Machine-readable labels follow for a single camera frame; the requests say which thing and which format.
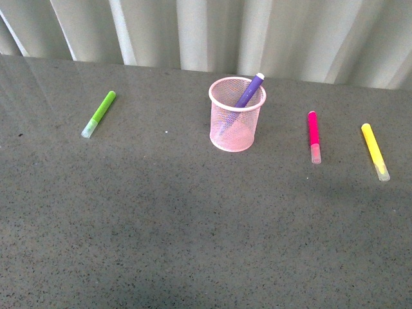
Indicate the green marker pen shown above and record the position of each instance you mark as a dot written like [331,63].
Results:
[98,115]

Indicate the white pleated curtain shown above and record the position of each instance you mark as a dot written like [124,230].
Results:
[363,43]

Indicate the pink mesh cup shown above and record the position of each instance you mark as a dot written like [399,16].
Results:
[233,129]

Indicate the yellow marker pen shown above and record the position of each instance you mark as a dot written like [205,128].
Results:
[376,155]

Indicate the pink marker pen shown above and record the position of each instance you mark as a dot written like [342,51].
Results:
[313,129]

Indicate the purple marker pen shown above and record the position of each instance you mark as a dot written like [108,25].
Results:
[243,101]

